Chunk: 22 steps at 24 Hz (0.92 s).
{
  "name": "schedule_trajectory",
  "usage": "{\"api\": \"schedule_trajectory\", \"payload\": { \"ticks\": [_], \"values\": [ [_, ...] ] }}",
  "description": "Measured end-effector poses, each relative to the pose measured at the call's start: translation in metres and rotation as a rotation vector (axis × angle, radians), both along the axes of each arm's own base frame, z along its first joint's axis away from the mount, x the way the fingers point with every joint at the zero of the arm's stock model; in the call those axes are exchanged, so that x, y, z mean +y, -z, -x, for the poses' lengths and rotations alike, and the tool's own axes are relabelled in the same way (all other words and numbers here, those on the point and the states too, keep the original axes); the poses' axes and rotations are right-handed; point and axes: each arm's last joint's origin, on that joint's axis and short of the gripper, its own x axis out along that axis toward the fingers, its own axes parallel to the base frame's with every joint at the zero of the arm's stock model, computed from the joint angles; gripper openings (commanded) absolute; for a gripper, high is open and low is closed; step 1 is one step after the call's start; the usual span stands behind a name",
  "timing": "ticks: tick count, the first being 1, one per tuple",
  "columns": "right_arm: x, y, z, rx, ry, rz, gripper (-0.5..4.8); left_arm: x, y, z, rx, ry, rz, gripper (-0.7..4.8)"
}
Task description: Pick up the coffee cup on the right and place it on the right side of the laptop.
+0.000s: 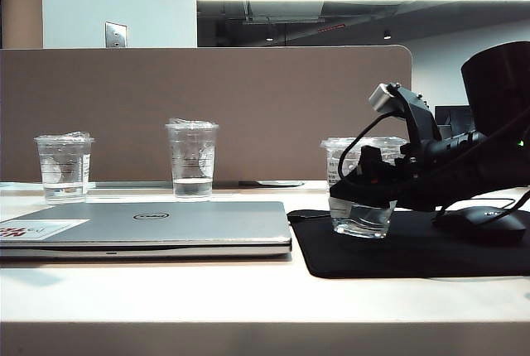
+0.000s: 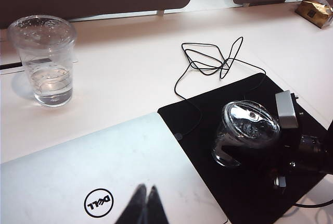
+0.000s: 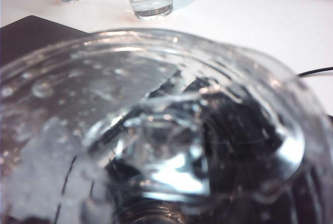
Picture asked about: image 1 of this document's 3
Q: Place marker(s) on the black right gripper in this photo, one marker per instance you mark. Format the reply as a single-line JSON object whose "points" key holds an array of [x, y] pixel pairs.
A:
{"points": [[439, 165]]}

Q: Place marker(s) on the short clear plastic lidded cup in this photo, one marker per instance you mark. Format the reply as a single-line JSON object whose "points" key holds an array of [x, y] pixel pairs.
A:
{"points": [[360, 223]]}

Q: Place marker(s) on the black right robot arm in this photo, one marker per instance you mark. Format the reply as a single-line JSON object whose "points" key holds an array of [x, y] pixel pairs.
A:
{"points": [[497, 91]]}

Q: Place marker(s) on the tall clear plastic lidded cup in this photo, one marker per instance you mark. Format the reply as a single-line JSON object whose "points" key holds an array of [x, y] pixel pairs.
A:
{"points": [[192, 157]]}

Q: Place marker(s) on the silver Dell laptop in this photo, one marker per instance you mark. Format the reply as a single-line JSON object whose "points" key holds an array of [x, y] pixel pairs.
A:
{"points": [[186, 225]]}

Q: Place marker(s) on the clear plastic cup, side label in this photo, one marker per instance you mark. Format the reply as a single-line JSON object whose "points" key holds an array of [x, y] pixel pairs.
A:
{"points": [[64, 169]]}

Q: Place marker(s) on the black mouse pad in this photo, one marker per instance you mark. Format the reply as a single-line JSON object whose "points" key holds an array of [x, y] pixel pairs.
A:
{"points": [[372, 256]]}

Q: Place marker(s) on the flat grey desk plate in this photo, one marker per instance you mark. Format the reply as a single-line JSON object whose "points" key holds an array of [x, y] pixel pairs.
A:
{"points": [[279, 183]]}

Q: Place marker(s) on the black background monitor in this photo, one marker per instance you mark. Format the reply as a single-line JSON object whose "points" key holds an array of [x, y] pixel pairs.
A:
{"points": [[453, 118]]}

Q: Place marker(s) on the black computer mouse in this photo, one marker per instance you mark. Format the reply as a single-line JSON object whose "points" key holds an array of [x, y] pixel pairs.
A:
{"points": [[480, 229]]}

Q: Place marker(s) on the ceiling dome fixture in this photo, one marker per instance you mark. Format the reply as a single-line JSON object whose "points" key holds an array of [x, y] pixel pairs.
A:
{"points": [[387, 34]]}

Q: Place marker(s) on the red ceiling sign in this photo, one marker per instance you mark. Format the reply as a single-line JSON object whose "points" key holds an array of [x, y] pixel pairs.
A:
{"points": [[331, 28]]}

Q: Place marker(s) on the wide brown desk divider panel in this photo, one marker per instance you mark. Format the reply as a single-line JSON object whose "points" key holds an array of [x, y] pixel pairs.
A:
{"points": [[207, 95]]}

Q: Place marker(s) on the white and red sticker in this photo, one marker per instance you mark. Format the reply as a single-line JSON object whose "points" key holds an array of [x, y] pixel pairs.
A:
{"points": [[37, 228]]}

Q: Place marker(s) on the silver wrist camera, black mount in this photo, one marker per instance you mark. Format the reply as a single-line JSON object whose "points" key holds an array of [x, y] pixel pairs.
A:
{"points": [[418, 116]]}

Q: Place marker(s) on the metal wall switch plate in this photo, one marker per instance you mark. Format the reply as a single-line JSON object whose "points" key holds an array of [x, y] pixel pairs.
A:
{"points": [[116, 34]]}

